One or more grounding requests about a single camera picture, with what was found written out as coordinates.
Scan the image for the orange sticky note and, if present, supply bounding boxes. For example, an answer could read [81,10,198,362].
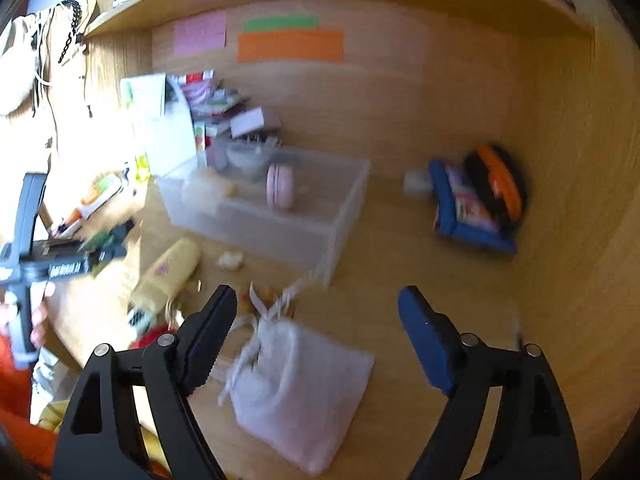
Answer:
[236,29,346,64]

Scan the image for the pile of colourful packets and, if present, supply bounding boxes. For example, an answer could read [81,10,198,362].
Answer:
[179,71,252,136]

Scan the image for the green sticky note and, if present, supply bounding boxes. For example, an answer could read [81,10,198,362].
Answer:
[242,14,320,32]

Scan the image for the orange clothing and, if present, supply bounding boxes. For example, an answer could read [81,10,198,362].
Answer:
[0,332,62,480]

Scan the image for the white and pink box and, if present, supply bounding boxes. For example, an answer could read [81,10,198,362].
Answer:
[229,107,282,137]

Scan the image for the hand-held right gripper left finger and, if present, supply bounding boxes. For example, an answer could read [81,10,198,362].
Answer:
[52,284,238,480]

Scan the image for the black chain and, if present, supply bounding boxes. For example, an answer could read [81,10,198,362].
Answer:
[57,0,84,64]

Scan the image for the person's left hand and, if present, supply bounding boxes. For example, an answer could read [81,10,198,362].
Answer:
[29,284,56,350]

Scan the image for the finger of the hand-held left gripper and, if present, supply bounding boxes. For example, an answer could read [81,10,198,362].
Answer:
[87,244,128,275]
[82,219,136,252]

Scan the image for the yellow lotion bottle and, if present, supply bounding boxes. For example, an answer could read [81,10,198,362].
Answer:
[131,237,202,322]

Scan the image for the cream cylindrical container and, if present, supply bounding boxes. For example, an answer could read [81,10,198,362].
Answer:
[181,170,239,207]

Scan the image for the pink sticky note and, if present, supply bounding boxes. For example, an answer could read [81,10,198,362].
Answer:
[173,11,227,57]

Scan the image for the pink round case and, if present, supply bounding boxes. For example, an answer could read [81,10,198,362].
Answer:
[266,162,297,209]

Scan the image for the clear plastic storage box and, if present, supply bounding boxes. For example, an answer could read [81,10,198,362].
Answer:
[155,146,372,287]

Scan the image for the white cloth bag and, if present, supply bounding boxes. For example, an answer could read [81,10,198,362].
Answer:
[0,10,51,117]

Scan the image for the orange and white tube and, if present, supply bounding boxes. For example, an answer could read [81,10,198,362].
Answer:
[77,174,124,221]

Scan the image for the white drawstring pouch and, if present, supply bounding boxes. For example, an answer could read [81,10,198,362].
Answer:
[218,317,376,477]

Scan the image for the yellow green packet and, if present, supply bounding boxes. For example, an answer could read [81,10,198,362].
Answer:
[132,152,152,184]

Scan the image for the black and orange case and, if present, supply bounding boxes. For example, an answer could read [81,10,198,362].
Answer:
[464,144,528,228]

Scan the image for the wooden desktop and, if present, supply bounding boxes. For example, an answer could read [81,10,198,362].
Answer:
[30,145,628,480]

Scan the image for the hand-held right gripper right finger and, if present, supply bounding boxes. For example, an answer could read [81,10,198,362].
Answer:
[397,285,583,480]

